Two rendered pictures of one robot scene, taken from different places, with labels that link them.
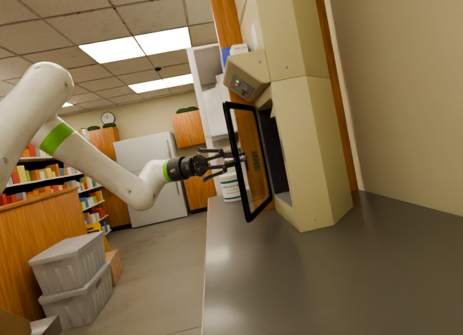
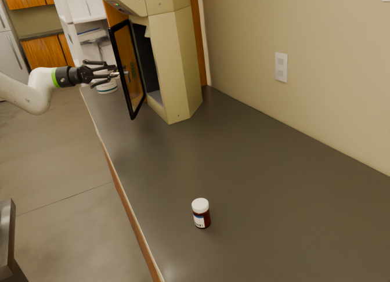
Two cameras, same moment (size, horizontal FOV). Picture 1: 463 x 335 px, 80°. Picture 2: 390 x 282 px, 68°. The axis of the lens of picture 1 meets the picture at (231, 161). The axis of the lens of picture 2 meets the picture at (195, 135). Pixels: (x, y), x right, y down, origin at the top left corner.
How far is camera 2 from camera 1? 0.45 m
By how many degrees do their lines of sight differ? 30
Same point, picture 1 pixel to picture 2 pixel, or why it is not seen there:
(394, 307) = (216, 165)
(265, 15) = not seen: outside the picture
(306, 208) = (172, 108)
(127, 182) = (24, 93)
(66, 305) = not seen: outside the picture
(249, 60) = not seen: outside the picture
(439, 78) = (258, 24)
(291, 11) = not seen: outside the picture
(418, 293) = (227, 158)
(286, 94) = (159, 26)
